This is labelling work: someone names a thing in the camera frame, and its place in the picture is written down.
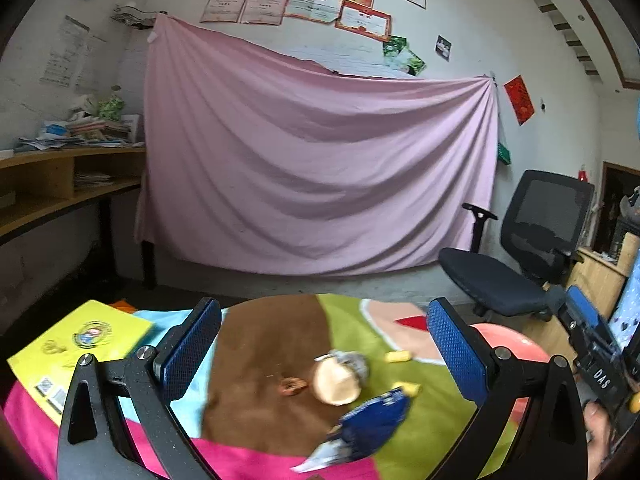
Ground yellow book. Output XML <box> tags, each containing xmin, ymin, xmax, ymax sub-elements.
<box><xmin>6</xmin><ymin>300</ymin><xmax>155</xmax><ymax>428</ymax></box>

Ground colourful patchwork blanket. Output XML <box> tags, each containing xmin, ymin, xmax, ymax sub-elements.
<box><xmin>2</xmin><ymin>292</ymin><xmax>551</xmax><ymax>480</ymax></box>

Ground wire wall rack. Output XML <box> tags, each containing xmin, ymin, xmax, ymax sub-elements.
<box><xmin>111</xmin><ymin>4</ymin><xmax>168</xmax><ymax>30</ymax></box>

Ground round tan lid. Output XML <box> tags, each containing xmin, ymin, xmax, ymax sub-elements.
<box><xmin>311</xmin><ymin>355</ymin><xmax>362</xmax><ymax>407</ymax></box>

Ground wall calendar sheet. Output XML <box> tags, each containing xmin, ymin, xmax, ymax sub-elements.
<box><xmin>39</xmin><ymin>15</ymin><xmax>91</xmax><ymax>88</ymax></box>

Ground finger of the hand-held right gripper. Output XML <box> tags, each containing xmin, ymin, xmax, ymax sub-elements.
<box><xmin>566</xmin><ymin>285</ymin><xmax>609</xmax><ymax>342</ymax></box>
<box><xmin>546</xmin><ymin>285</ymin><xmax>568</xmax><ymax>317</ymax></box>

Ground person's right hand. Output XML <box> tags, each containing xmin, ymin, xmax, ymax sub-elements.
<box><xmin>582</xmin><ymin>400</ymin><xmax>615</xmax><ymax>461</ymax></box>

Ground dark brown wooden frame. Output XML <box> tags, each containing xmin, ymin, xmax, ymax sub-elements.
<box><xmin>600</xmin><ymin>162</ymin><xmax>640</xmax><ymax>256</ymax></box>

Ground blue foil packet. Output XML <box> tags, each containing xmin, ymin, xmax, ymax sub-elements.
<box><xmin>292</xmin><ymin>385</ymin><xmax>413</xmax><ymax>473</ymax></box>

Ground white plastic bag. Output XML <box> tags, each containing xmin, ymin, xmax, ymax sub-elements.
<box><xmin>70</xmin><ymin>94</ymin><xmax>101</xmax><ymax>118</ymax></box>

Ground papers inside shelf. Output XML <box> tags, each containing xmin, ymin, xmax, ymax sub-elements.
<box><xmin>75</xmin><ymin>171</ymin><xmax>112</xmax><ymax>188</ymax></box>

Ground brown peel scrap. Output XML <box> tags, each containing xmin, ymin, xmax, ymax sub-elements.
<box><xmin>278</xmin><ymin>376</ymin><xmax>308</xmax><ymax>397</ymax></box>

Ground salmon plastic waste bin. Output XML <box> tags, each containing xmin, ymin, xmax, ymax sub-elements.
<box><xmin>467</xmin><ymin>322</ymin><xmax>551</xmax><ymax>413</ymax></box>

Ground wooden shelf desk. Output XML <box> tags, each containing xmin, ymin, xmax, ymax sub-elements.
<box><xmin>0</xmin><ymin>145</ymin><xmax>156</xmax><ymax>291</ymax></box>

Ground red paper square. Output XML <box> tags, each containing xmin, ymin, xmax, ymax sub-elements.
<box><xmin>503</xmin><ymin>75</ymin><xmax>536</xmax><ymax>127</ymax></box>

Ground blue dotted curtain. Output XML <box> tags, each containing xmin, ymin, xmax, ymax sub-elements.
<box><xmin>605</xmin><ymin>250</ymin><xmax>640</xmax><ymax>356</ymax></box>

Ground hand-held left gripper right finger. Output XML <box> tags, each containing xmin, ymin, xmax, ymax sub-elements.
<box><xmin>426</xmin><ymin>297</ymin><xmax>588</xmax><ymax>480</ymax></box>

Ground pink hanging sheet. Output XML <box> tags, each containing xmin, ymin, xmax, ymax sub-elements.
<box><xmin>134</xmin><ymin>14</ymin><xmax>501</xmax><ymax>277</ymax></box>

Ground pile of papers and books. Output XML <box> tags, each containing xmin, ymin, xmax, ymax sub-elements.
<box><xmin>15</xmin><ymin>115</ymin><xmax>146</xmax><ymax>153</ymax></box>

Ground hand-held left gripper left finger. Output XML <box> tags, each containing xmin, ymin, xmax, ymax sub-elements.
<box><xmin>56</xmin><ymin>296</ymin><xmax>223</xmax><ymax>480</ymax></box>

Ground green patterned bag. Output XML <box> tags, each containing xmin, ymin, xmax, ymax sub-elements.
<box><xmin>97</xmin><ymin>95</ymin><xmax>126</xmax><ymax>121</ymax></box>

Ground black office chair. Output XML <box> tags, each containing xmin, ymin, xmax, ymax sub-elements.
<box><xmin>437</xmin><ymin>170</ymin><xmax>596</xmax><ymax>323</ymax></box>

